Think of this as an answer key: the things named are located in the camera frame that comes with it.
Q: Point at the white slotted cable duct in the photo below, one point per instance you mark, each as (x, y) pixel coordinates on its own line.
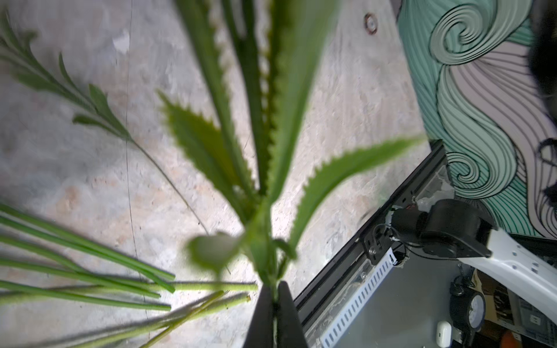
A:
(352, 301)

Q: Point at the small white device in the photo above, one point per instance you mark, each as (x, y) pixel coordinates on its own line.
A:
(443, 336)

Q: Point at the white round gauge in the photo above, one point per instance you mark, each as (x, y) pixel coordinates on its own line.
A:
(467, 310)

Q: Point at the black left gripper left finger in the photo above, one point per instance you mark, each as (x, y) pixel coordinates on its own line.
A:
(261, 329)

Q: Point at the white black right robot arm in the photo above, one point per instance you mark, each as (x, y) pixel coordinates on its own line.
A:
(455, 230)

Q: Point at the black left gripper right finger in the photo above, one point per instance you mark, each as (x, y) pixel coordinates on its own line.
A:
(289, 333)

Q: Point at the yellow carnation stem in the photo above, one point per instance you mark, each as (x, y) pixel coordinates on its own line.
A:
(278, 82)
(82, 139)

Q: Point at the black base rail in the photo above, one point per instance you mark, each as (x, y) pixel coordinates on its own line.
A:
(370, 242)

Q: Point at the yellow flower bunch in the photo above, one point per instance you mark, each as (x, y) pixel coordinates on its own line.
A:
(215, 303)

